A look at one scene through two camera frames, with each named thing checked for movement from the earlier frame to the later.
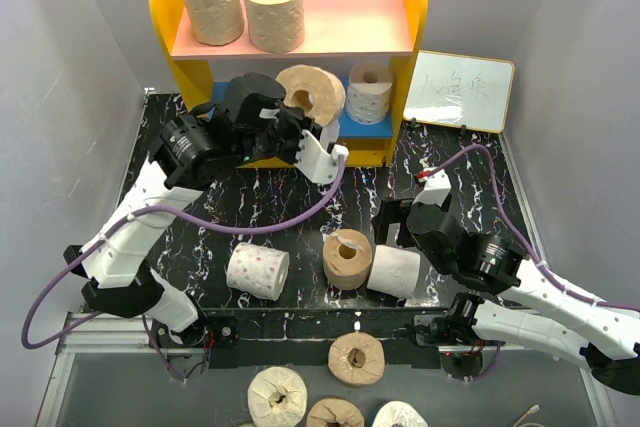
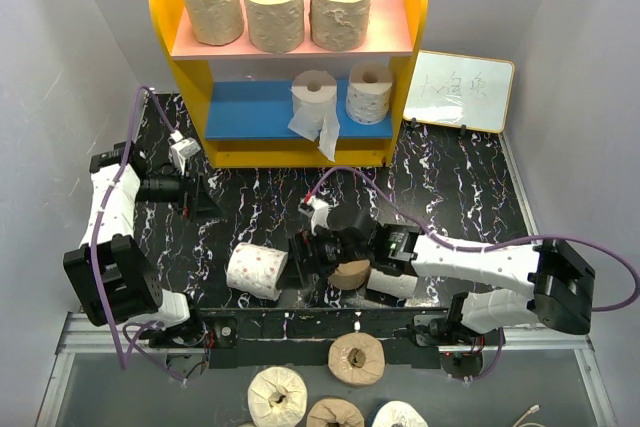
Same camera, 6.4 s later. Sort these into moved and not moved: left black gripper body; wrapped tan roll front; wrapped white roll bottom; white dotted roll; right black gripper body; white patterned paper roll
Moved: left black gripper body; right black gripper body
Not moved: wrapped white roll bottom; white dotted roll; wrapped tan roll front; white patterned paper roll
